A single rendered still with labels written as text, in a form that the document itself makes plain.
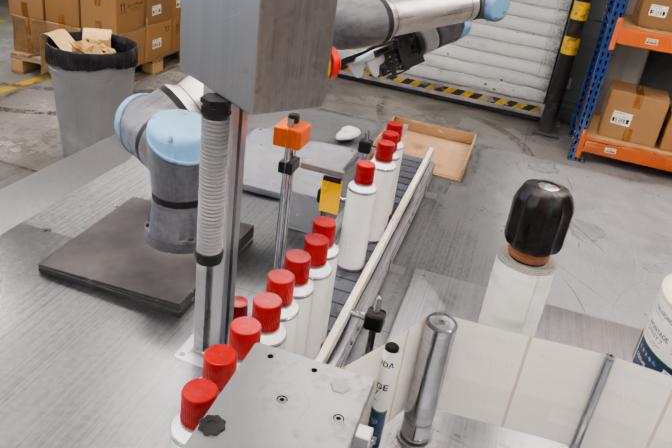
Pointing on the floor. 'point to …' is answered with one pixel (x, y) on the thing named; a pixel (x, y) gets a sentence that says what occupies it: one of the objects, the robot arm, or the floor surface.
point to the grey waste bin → (88, 104)
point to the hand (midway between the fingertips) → (347, 61)
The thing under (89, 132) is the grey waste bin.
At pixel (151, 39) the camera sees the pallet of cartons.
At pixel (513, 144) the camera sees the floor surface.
